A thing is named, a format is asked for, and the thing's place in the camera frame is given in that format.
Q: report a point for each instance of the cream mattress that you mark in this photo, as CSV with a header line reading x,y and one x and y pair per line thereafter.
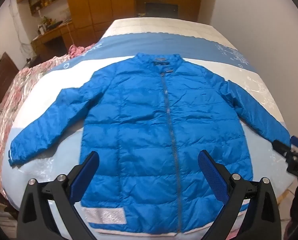
x,y
163,26

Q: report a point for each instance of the blue puffer jacket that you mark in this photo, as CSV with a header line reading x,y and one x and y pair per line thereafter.
x,y
139,117

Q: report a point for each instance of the pink floral quilt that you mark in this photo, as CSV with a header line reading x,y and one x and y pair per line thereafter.
x,y
14,92

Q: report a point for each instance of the blue and white bedspread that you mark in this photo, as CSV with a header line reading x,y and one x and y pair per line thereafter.
x,y
163,42

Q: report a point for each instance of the wooden desk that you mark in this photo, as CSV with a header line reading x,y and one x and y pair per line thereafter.
x,y
54,33

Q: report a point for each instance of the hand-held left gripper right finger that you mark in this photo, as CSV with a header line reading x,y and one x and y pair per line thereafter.
x,y
212,175

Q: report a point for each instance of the dark wooden headboard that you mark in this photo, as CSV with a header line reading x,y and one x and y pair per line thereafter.
x,y
1,72

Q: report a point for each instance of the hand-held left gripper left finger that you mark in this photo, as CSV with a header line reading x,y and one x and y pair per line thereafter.
x,y
87,172

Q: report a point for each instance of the wooden wardrobe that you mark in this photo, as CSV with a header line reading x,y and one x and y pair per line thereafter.
x,y
99,5

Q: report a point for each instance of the black monitor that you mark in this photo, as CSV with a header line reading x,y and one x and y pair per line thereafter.
x,y
161,10

